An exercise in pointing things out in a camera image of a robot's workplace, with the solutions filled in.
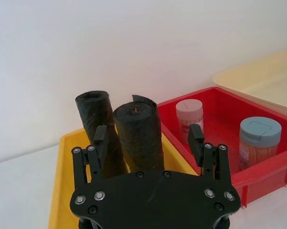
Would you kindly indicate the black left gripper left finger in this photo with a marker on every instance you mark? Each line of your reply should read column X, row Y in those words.
column 95, row 162

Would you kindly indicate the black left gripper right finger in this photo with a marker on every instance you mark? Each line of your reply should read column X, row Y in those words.
column 213, row 159

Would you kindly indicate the yellow plastic bin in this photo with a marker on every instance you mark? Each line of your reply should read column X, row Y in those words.
column 62, row 181

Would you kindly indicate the red plastic bin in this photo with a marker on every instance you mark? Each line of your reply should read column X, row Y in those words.
column 253, row 171

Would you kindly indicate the toothpick jar with grey-blue lid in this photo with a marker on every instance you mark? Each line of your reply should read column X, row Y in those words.
column 259, row 145

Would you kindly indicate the black garbage bag roll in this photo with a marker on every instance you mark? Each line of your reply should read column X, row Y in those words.
column 98, row 114
column 139, row 138

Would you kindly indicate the toothpick jar with white lid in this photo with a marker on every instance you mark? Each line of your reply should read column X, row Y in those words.
column 189, row 114

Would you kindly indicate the cream plastic bin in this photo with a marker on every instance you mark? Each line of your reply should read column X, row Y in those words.
column 265, row 81

